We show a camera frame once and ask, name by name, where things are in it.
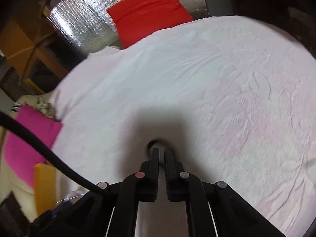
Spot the magenta pillow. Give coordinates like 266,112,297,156
3,102,63,189

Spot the black cable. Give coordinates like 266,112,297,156
0,111,109,196

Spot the white pink bedspread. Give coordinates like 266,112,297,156
50,16,315,236

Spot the small red pillow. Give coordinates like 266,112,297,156
107,0,193,49

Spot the cream leather sofa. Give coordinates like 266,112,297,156
0,93,53,224

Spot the wooden cabinet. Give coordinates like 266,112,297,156
0,0,70,96

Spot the silver foil insulation panel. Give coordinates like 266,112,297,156
48,0,209,55

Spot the orange cardboard tray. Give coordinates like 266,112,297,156
34,163,56,216

